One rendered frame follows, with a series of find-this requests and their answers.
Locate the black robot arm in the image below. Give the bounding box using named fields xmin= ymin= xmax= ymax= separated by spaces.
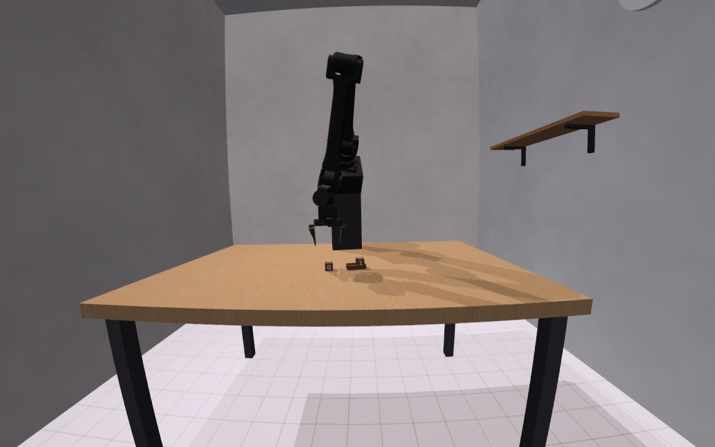
xmin=313 ymin=52 xmax=363 ymax=224

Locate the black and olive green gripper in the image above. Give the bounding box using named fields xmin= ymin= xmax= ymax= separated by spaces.
xmin=309 ymin=219 xmax=347 ymax=246

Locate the brown wooden tray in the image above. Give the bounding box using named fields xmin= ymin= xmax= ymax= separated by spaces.
xmin=346 ymin=263 xmax=366 ymax=271

